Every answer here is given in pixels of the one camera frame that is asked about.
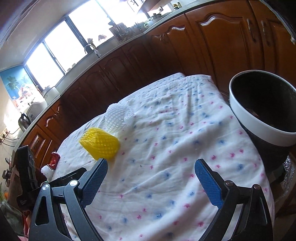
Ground yellow foam fruit net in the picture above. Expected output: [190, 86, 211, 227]
[79, 128, 120, 161]

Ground white foam fruit net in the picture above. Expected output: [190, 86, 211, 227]
[103, 103, 134, 134]

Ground white rimmed trash bin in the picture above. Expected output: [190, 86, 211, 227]
[229, 70, 295, 172]

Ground kitchen faucet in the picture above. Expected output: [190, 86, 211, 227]
[84, 44, 101, 58]

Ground kitchen window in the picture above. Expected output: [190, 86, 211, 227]
[25, 1, 147, 89]

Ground brown lower kitchen cabinets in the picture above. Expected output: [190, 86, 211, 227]
[16, 1, 295, 167]

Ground crushed red can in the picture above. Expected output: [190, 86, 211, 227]
[48, 152, 60, 170]

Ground black kettle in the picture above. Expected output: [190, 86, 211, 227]
[18, 113, 31, 132]

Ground silver bubble wrap mat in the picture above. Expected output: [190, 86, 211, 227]
[280, 155, 295, 196]

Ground white rice cooker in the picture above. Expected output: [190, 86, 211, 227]
[26, 100, 47, 122]

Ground white dotted tablecloth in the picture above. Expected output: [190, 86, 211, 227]
[52, 72, 276, 241]

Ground blue beach poster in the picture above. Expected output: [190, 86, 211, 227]
[1, 65, 37, 111]

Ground utensil holder on counter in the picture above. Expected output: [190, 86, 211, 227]
[109, 23, 133, 42]

